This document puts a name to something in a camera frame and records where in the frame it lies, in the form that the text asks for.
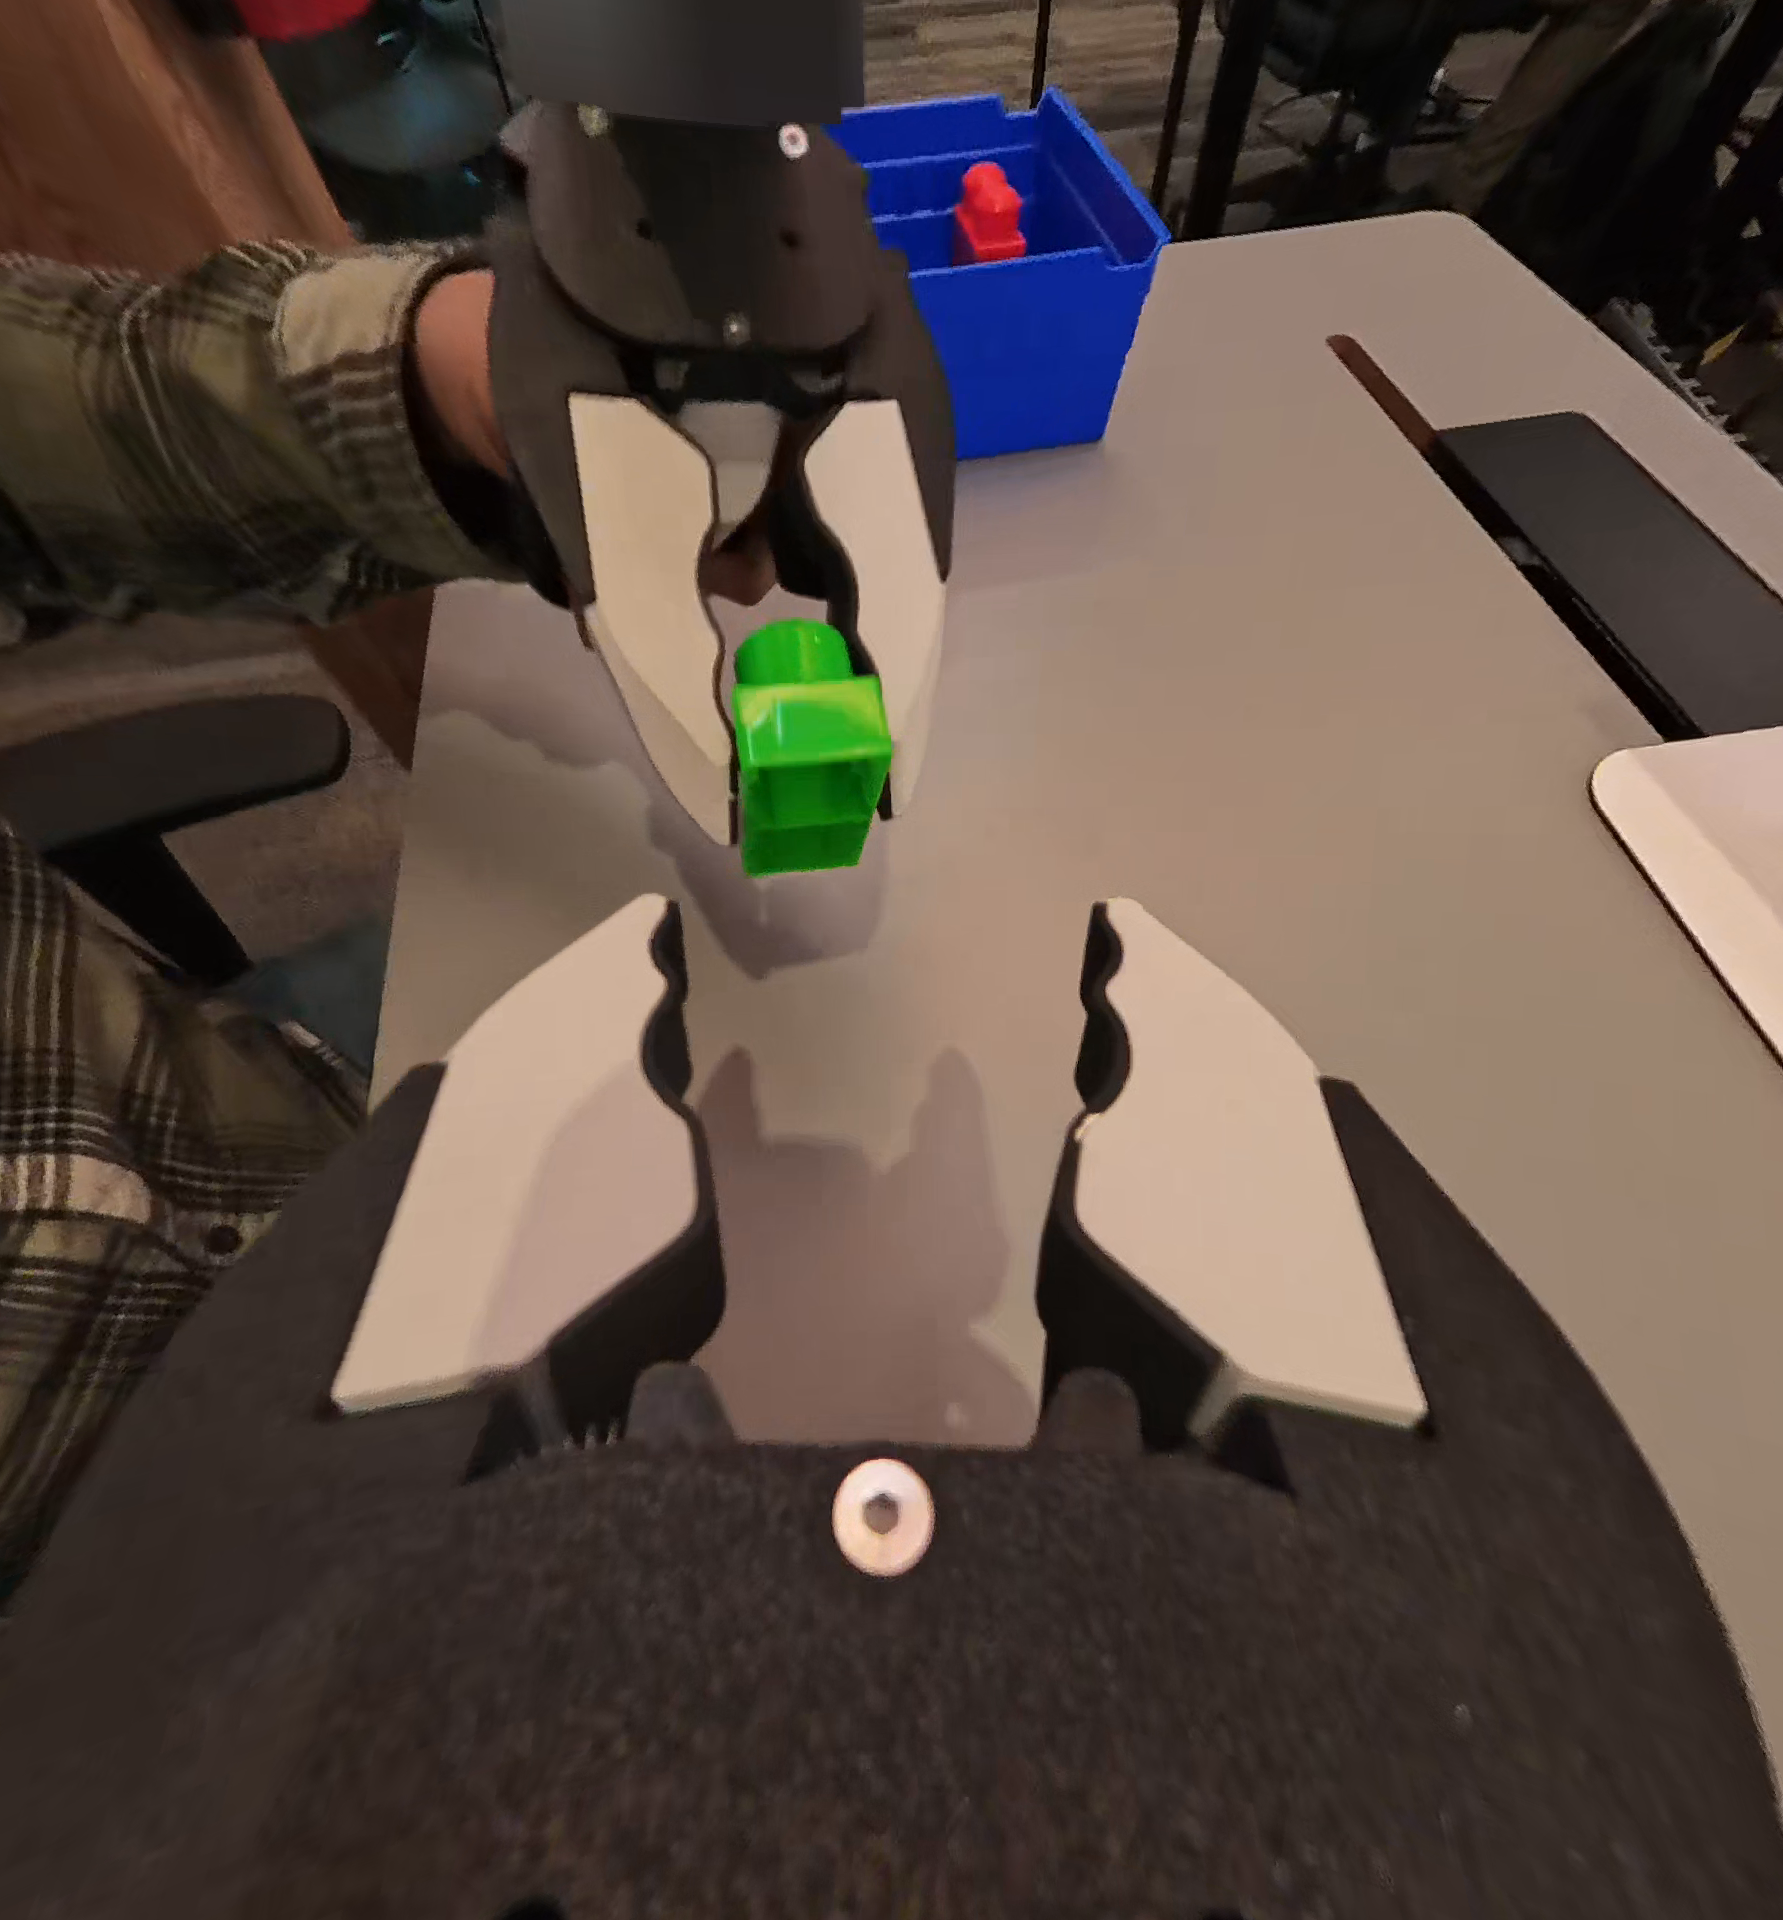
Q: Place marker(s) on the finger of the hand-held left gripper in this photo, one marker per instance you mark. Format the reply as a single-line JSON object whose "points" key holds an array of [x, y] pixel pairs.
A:
{"points": [[893, 555], [645, 570]]}

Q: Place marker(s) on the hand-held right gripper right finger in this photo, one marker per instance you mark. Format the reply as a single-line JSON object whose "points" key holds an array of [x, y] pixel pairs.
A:
{"points": [[1237, 1215]]}

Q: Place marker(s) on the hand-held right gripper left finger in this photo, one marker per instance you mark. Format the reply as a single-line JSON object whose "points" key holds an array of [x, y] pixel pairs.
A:
{"points": [[517, 1200]]}

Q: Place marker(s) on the green mega block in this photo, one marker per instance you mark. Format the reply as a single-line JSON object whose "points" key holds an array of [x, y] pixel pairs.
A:
{"points": [[809, 765]]}

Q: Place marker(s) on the blue plastic bin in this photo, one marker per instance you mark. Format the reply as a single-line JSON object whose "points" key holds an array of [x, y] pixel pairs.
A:
{"points": [[1043, 344]]}

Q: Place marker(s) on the person's left forearm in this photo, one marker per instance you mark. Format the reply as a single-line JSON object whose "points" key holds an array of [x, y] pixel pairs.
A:
{"points": [[157, 435]]}

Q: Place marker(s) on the red mega block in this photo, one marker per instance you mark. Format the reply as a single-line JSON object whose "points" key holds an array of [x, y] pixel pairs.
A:
{"points": [[991, 218]]}

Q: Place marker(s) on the person's left hand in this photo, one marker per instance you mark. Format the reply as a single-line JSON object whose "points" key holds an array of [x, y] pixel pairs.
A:
{"points": [[457, 361]]}

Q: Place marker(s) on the black office chair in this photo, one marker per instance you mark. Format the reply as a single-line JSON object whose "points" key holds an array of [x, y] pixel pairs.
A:
{"points": [[411, 121]]}

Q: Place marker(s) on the person's plaid shirt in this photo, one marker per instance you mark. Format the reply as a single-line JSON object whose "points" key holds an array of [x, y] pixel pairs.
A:
{"points": [[67, 1200]]}

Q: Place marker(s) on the black light stand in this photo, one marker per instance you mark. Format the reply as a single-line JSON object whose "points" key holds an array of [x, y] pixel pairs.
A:
{"points": [[1215, 105]]}

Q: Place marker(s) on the black desk chair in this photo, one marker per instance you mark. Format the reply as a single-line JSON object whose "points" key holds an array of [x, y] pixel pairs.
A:
{"points": [[157, 780]]}

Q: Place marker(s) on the black backpack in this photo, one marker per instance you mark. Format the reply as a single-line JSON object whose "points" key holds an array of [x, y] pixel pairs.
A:
{"points": [[1612, 134]]}

